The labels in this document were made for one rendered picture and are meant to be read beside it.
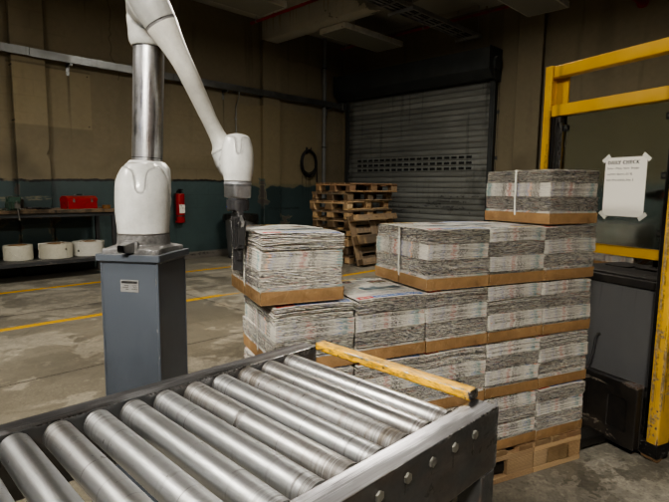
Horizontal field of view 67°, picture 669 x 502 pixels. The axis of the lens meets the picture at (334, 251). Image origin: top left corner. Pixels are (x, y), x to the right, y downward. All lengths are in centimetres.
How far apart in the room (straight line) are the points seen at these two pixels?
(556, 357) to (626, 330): 60
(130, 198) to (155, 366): 51
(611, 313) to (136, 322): 225
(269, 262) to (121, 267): 43
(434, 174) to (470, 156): 78
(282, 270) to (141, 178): 50
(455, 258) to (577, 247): 64
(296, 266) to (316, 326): 21
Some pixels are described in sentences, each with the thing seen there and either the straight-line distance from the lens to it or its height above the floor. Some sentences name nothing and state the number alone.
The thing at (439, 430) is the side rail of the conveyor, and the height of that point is 80.
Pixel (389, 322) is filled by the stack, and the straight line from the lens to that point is 182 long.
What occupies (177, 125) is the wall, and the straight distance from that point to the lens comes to 889.
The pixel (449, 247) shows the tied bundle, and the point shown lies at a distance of 192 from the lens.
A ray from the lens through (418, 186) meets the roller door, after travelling 983.
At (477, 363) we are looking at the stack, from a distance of 210.
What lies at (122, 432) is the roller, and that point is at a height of 80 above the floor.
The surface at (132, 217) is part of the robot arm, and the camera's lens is 162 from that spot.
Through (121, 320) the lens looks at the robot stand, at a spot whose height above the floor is 80.
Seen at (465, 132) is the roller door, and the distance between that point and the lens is 936.
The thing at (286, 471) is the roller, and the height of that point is 80.
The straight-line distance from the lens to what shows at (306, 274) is 164.
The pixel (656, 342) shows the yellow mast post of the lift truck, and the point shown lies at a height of 55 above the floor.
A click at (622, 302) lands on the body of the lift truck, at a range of 290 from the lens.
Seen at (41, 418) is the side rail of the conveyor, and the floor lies 80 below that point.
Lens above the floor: 120
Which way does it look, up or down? 7 degrees down
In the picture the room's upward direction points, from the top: 1 degrees clockwise
